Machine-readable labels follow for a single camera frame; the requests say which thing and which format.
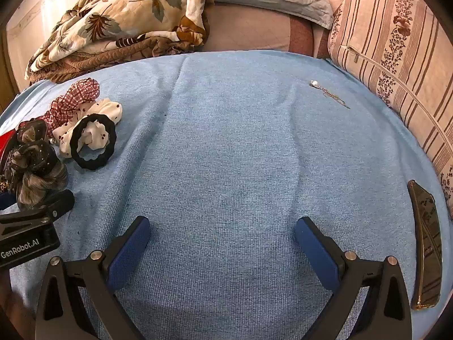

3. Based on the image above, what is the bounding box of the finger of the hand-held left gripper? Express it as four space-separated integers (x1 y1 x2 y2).
0 189 76 226

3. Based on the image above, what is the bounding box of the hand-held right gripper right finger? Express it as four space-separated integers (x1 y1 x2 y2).
295 216 413 340

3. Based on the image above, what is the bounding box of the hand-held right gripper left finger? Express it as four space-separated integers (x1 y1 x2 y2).
35 215 152 340

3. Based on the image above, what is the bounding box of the black mesh bow hair clip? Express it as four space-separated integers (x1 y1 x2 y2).
7 118 69 209

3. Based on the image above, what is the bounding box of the black hair tie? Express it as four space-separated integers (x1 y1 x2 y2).
70 113 117 170

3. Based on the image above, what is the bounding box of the red plaid scrunchie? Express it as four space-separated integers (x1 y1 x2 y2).
44 78 101 131

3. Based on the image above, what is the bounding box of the white dotted scrunchie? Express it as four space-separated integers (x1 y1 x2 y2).
52 100 123 159

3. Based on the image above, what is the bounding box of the dark smartphone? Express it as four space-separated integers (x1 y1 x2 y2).
406 179 443 310

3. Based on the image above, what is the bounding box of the blue towel cloth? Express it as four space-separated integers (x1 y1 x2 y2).
0 50 450 340

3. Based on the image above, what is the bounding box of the brown quilted blanket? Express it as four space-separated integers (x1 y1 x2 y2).
26 37 206 86

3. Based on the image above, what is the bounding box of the silver hair pin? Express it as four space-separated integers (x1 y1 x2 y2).
309 80 351 110

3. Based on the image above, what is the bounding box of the floral leaf print blanket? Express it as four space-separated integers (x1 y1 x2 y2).
24 0 213 78

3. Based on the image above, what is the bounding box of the striped floral pillow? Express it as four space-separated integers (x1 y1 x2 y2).
327 0 453 216

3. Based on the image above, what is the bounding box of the pink bed sheet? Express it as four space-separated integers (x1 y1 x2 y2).
203 0 390 59

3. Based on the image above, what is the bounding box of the white cable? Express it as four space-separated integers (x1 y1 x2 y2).
349 48 453 140

